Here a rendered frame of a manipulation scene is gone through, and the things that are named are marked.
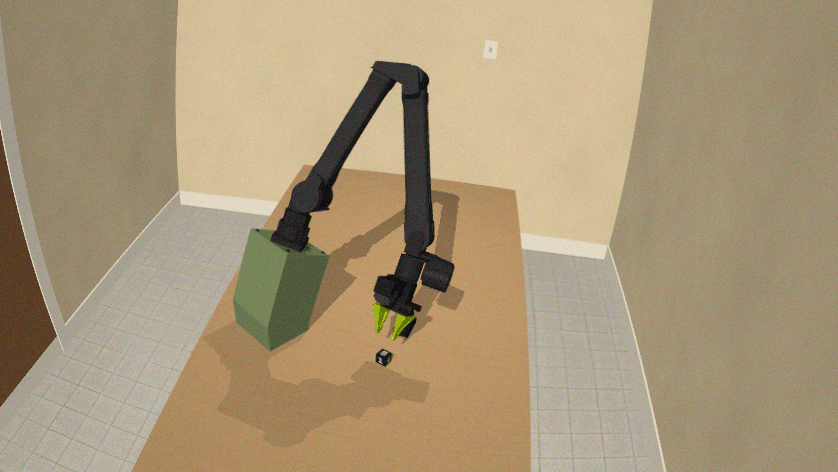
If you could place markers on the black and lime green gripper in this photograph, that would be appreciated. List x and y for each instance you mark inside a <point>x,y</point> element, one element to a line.
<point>381,314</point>

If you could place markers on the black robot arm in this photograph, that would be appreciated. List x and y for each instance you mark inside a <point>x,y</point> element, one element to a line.
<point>312,195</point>

